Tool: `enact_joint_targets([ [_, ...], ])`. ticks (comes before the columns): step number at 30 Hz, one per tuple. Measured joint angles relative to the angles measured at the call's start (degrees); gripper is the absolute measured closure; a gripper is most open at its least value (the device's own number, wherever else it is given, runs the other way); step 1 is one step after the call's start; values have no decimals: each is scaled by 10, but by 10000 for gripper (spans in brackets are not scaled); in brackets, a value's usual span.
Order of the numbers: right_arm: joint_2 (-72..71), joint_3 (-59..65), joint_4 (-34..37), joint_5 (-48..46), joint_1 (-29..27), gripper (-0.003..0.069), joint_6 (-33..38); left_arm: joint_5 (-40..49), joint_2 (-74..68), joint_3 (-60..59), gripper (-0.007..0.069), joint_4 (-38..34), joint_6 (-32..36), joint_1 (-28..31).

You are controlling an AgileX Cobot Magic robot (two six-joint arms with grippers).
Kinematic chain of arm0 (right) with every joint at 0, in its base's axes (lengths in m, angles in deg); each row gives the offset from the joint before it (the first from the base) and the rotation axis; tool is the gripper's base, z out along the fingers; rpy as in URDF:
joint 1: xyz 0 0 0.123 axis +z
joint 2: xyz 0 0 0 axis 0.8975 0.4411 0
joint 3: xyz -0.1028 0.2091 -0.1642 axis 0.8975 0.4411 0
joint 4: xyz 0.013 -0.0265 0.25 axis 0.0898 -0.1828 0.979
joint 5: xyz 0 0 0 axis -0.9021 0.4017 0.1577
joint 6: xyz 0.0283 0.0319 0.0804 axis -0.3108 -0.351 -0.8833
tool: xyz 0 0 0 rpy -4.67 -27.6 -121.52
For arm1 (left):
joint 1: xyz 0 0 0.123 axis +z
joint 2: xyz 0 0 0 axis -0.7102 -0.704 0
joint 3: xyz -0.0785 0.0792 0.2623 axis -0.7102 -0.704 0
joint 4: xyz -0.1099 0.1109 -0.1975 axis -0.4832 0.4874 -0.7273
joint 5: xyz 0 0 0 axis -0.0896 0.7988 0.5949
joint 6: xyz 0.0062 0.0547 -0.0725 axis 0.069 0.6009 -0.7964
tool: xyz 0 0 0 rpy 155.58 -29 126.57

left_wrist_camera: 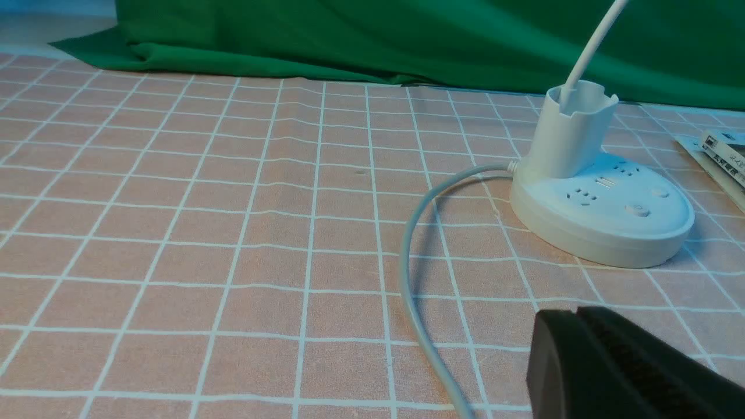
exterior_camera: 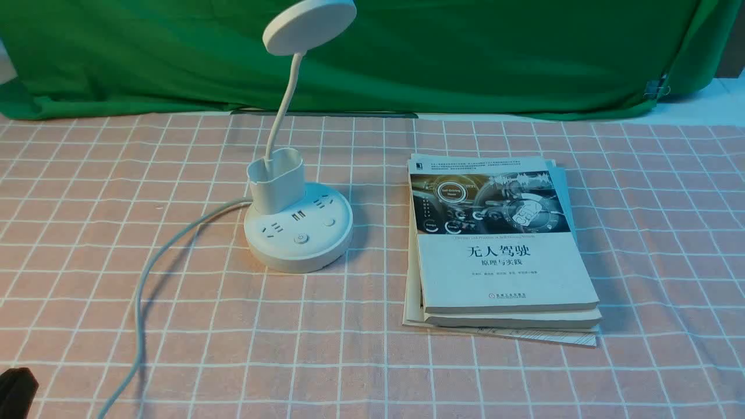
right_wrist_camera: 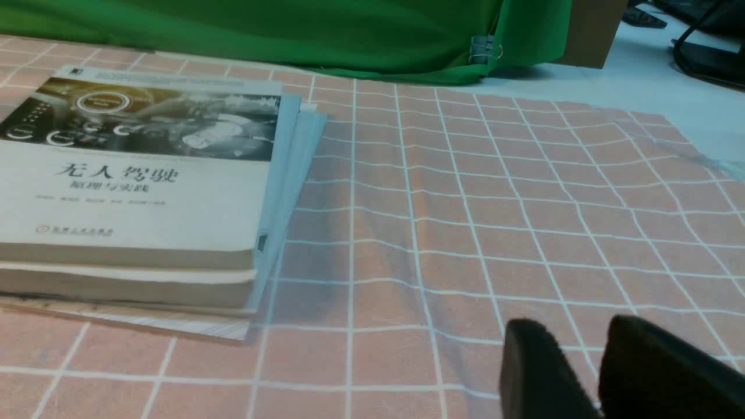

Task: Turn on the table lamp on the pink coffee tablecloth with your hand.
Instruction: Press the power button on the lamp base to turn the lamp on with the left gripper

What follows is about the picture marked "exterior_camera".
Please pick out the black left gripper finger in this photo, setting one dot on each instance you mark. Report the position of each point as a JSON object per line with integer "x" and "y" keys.
{"x": 18, "y": 390}

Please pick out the white desk lamp power strip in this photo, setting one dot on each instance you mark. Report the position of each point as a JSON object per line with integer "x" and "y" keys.
{"x": 292, "y": 225}

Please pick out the pink checkered tablecloth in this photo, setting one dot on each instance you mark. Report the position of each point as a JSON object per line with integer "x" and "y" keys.
{"x": 86, "y": 202}

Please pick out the green backdrop cloth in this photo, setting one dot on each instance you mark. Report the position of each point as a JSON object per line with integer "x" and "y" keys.
{"x": 556, "y": 60}

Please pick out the bottom book with pale cover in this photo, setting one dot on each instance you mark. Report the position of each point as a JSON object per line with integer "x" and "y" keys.
{"x": 524, "y": 336}

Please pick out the top book with car cover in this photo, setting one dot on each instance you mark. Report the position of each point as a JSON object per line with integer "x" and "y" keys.
{"x": 500, "y": 256}

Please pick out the metal binder clip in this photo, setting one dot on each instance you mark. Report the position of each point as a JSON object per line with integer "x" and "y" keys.
{"x": 657, "y": 89}

